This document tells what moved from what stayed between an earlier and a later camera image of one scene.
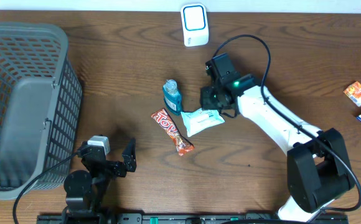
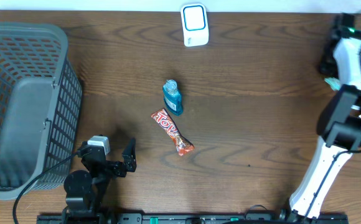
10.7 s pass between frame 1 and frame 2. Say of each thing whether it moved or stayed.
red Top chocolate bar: stayed
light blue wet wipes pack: moved
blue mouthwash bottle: stayed
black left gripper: stayed
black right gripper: moved
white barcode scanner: stayed
